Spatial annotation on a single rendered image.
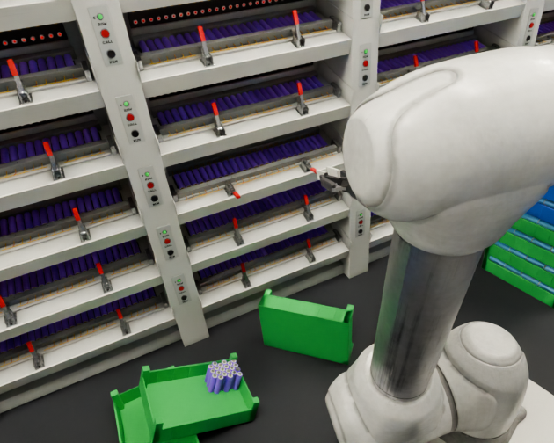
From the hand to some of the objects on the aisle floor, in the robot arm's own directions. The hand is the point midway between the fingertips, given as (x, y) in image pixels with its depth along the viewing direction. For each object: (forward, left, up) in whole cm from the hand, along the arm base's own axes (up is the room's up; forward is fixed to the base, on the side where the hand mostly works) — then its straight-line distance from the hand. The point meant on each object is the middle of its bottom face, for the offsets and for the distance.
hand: (328, 174), depth 124 cm
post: (+13, -25, -60) cm, 66 cm away
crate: (+6, +60, -51) cm, 79 cm away
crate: (-3, +19, -58) cm, 62 cm away
